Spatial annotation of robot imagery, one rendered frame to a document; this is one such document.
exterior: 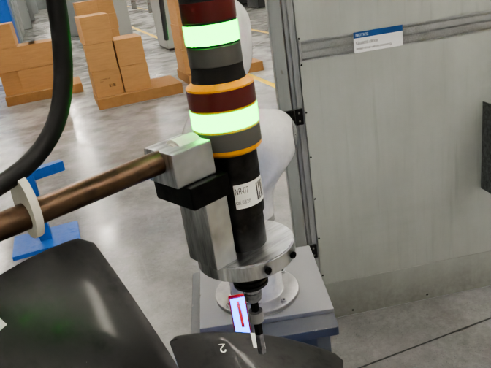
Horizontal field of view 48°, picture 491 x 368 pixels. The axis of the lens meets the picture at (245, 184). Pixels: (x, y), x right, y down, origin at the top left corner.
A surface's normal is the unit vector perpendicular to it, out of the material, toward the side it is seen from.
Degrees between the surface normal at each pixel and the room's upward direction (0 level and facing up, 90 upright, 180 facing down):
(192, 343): 15
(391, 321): 0
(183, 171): 90
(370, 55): 90
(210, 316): 1
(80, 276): 41
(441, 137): 91
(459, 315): 0
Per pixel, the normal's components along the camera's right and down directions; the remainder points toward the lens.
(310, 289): -0.13, -0.92
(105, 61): 0.31, 0.32
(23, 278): 0.47, -0.63
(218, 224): 0.68, 0.18
